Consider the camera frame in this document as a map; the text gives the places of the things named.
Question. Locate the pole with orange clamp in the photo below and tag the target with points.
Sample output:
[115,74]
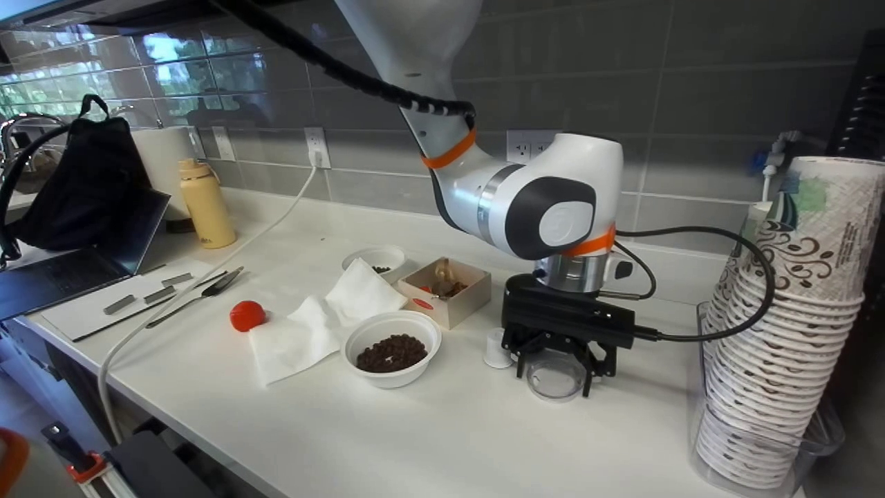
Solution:
[84,465]

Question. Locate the blue white spray bottle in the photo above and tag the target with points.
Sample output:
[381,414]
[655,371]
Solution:
[775,166]

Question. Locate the small white paper napkin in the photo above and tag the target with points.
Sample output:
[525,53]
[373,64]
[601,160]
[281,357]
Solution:
[362,292]

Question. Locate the coffee beans pile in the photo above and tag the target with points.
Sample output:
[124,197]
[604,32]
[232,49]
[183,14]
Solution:
[392,353]

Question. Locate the white paper towel roll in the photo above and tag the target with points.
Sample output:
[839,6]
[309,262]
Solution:
[167,162]

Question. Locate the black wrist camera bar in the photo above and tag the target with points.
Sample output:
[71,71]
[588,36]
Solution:
[562,313]

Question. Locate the small white bowl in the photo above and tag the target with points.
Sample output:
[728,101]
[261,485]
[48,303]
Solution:
[363,255]

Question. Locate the long thin metal utensil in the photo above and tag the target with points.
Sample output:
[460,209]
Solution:
[140,317]

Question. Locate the yellow squeeze bottle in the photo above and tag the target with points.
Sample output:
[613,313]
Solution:
[208,209]

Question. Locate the black backpack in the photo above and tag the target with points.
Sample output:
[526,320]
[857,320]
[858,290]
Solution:
[84,184]

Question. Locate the small clear glass cup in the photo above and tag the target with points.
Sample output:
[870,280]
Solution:
[555,378]

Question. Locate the stainless steel black appliance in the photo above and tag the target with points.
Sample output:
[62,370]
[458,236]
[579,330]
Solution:
[861,93]

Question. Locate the red round ball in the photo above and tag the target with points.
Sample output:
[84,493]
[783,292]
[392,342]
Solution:
[247,317]

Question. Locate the white wall outlet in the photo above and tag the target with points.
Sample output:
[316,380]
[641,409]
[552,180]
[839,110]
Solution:
[526,146]

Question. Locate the black laptop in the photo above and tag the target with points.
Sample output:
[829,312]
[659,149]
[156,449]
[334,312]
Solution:
[56,273]

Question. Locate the large white paper napkin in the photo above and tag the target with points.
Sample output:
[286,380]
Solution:
[292,342]

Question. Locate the black knife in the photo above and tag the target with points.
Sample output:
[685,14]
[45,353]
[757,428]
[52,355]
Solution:
[208,290]

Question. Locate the large white bowl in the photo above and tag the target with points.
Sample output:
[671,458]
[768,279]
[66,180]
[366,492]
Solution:
[363,332]

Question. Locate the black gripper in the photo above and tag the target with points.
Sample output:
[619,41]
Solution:
[561,344]

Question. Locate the tall patterned paper cup stack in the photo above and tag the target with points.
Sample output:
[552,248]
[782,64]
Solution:
[792,350]

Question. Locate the open cardboard box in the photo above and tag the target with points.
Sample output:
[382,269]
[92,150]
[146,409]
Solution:
[458,306]

